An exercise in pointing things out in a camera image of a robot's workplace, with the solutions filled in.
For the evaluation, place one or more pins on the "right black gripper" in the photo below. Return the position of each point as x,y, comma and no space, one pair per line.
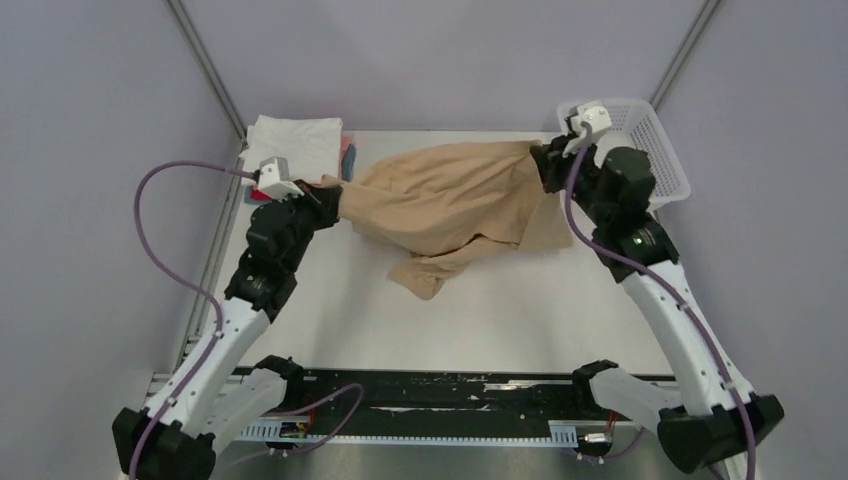
549,160

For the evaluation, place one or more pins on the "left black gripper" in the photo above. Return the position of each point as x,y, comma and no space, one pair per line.
324,201

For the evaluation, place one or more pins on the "beige t shirt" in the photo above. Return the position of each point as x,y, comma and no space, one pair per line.
451,205

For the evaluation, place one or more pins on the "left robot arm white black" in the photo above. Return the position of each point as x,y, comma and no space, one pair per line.
180,432

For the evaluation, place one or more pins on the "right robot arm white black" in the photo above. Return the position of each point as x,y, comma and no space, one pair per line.
714,413

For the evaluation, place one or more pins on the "red folded t shirt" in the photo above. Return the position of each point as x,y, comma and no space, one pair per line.
256,197

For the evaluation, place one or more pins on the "white folded t shirt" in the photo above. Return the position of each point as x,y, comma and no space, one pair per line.
312,147

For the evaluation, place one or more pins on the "blue grey folded t shirt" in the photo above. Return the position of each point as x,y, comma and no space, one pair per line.
264,202

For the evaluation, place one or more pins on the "pink folded t shirt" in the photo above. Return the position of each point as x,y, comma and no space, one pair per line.
347,157

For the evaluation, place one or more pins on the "white plastic basket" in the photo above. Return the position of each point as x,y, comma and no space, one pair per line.
634,124

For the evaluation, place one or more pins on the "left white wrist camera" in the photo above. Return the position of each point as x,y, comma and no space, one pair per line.
273,178

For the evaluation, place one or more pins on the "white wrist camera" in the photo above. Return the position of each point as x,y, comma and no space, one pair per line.
273,178
583,124

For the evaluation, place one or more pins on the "left side aluminium rail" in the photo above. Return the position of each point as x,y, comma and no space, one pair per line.
201,312

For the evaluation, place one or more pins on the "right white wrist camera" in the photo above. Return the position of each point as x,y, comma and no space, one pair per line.
583,124

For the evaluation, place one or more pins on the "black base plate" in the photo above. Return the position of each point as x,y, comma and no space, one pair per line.
450,404

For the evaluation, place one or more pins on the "aluminium frame rail front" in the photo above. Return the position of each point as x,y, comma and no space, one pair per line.
530,383

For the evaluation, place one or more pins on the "right corner aluminium post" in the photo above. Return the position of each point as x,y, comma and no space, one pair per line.
686,48

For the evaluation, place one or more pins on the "corner aluminium post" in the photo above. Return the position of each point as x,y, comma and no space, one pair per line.
193,39
686,48

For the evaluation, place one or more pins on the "left corner aluminium post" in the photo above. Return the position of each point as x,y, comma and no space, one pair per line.
193,39

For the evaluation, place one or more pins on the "white slotted cable duct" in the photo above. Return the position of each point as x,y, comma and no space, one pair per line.
553,436

